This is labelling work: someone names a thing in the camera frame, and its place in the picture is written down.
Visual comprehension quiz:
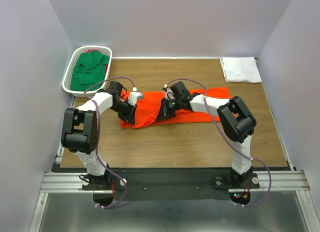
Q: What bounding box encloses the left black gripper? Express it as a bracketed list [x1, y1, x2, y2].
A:
[109, 100, 138, 125]

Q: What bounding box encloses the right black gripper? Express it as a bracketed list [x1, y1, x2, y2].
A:
[155, 97, 182, 122]

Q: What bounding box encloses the orange t shirt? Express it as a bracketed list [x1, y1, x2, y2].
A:
[120, 87, 230, 129]

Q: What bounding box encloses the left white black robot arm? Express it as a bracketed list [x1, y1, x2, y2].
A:
[61, 81, 143, 190]

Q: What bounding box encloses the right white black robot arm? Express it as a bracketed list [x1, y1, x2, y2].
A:
[156, 81, 257, 187]

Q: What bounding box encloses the green t shirt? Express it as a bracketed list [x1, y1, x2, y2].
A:
[70, 50, 110, 91]

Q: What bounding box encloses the white plastic laundry basket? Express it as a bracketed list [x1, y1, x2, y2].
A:
[62, 45, 113, 97]

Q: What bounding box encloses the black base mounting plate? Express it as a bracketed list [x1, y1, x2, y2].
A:
[79, 168, 260, 206]

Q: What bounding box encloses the folded white t shirt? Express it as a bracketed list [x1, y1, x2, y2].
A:
[220, 57, 262, 83]

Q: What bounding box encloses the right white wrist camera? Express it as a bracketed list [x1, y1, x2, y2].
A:
[162, 84, 176, 100]

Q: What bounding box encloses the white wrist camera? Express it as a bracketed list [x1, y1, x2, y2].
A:
[162, 84, 176, 100]
[127, 92, 144, 106]

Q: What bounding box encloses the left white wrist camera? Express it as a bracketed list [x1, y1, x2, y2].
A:
[127, 92, 144, 106]

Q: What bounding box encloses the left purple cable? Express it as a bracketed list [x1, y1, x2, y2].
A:
[83, 76, 137, 210]

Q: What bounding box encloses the purple cable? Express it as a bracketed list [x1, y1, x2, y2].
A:
[163, 78, 272, 208]
[83, 76, 137, 210]

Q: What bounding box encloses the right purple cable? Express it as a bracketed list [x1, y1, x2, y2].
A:
[163, 78, 272, 208]

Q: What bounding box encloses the aluminium frame rail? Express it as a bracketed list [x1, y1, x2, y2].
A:
[28, 96, 315, 232]

